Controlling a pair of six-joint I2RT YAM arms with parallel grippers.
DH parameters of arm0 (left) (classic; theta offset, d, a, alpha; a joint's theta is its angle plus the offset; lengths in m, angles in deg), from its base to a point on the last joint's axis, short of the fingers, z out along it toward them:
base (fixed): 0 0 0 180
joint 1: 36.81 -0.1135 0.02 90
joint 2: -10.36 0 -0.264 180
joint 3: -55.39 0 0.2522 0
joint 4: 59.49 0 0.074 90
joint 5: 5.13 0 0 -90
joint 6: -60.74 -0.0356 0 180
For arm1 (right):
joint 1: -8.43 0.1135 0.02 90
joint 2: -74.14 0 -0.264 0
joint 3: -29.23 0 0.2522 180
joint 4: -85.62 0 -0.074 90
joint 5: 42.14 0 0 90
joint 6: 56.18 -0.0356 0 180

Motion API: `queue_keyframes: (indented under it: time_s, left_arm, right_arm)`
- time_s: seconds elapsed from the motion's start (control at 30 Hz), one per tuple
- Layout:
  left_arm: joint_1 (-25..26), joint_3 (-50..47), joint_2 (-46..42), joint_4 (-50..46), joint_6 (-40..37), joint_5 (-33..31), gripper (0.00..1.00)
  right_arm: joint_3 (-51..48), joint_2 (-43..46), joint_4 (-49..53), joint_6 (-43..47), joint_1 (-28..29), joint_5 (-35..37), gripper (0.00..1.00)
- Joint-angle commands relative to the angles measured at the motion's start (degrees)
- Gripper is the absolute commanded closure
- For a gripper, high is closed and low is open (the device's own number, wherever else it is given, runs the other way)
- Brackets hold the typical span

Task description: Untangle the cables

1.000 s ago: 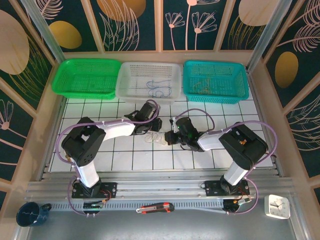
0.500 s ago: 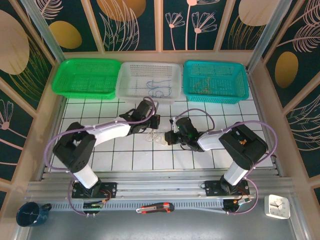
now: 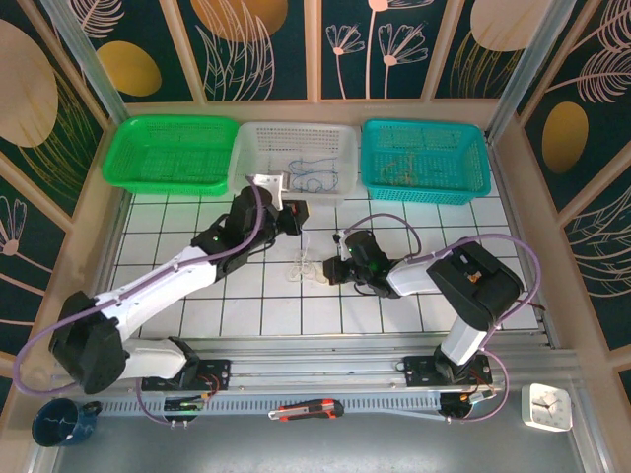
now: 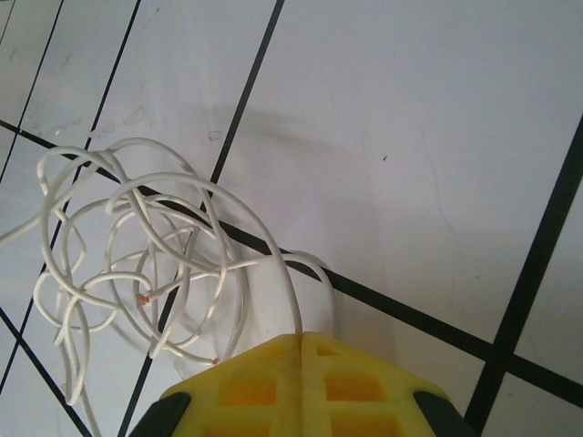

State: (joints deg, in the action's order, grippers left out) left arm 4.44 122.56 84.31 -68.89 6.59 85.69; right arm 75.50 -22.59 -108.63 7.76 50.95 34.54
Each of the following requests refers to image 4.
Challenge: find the white cable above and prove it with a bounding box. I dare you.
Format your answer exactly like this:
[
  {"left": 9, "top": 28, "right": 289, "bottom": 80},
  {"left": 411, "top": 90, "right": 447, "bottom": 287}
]
[
  {"left": 0, "top": 136, "right": 256, "bottom": 437},
  {"left": 104, "top": 170, "right": 341, "bottom": 365}
]

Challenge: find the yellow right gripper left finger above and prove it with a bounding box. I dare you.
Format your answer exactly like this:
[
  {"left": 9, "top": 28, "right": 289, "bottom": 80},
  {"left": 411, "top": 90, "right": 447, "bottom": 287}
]
[{"left": 131, "top": 333, "right": 304, "bottom": 437}]

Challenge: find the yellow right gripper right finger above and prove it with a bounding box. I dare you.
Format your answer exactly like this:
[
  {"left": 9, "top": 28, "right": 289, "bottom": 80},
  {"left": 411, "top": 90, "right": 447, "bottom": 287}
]
[{"left": 302, "top": 333, "right": 477, "bottom": 437}]

